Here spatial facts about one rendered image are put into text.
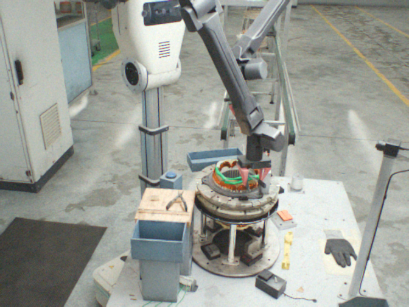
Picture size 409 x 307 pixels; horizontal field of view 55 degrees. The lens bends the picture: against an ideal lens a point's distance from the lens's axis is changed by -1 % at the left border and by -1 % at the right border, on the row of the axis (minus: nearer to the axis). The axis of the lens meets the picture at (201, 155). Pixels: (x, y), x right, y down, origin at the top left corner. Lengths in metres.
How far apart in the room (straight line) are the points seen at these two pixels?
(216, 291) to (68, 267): 1.52
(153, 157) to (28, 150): 1.87
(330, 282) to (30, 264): 2.00
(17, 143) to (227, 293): 2.44
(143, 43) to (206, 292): 0.95
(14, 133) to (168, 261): 2.39
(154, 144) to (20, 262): 1.53
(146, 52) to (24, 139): 2.08
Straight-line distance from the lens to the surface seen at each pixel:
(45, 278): 2.81
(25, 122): 3.43
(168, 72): 1.68
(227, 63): 1.16
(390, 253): 3.18
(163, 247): 1.30
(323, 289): 1.60
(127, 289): 1.54
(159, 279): 1.42
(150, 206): 1.44
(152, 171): 1.85
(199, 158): 1.83
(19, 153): 3.57
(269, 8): 1.49
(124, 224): 3.15
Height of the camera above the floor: 1.88
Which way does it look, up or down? 27 degrees down
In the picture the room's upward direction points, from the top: 1 degrees clockwise
